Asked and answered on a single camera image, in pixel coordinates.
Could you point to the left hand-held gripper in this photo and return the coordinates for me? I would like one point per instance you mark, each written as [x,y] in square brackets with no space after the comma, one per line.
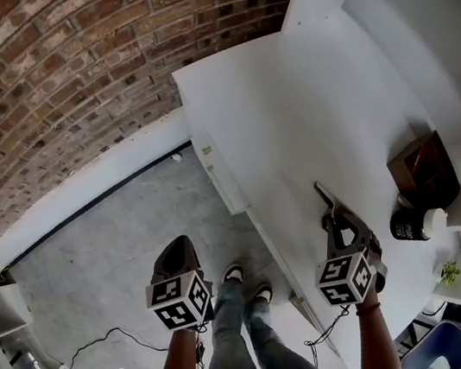
[174,294]

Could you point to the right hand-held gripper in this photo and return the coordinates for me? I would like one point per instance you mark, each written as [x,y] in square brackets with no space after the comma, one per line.
[342,276]

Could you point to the person's right forearm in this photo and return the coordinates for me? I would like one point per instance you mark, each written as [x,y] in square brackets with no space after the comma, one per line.
[374,339]

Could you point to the person's black white left shoe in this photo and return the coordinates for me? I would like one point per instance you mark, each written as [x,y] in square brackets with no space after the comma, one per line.
[233,273]

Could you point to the person's black white shoe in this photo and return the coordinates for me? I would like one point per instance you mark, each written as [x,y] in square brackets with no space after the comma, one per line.
[262,293]
[233,273]

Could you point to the person's blue jeans legs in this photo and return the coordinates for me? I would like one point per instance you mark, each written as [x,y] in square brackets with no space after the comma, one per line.
[239,344]

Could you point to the black cup with white lid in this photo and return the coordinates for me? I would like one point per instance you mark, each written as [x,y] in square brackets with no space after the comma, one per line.
[408,226]

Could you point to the person's black white right shoe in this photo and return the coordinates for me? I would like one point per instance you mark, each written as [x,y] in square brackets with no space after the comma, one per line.
[262,293]

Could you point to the brown cardboard box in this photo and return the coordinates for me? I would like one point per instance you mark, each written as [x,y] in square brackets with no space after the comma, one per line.
[425,173]

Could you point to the white desk side cabinet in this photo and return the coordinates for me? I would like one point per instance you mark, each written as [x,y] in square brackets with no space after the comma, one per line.
[222,172]

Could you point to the dark wristband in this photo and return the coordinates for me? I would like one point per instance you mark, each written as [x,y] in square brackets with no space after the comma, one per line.
[367,309]

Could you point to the white paper scrap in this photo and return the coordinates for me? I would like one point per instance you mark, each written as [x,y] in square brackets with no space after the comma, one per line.
[176,158]

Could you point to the small green plant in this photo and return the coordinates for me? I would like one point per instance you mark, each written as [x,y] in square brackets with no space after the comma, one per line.
[450,271]

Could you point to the white shelf unit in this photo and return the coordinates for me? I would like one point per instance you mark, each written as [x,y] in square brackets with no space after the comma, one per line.
[407,40]

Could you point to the blue chair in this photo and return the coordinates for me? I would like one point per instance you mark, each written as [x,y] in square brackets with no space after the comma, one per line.
[441,345]

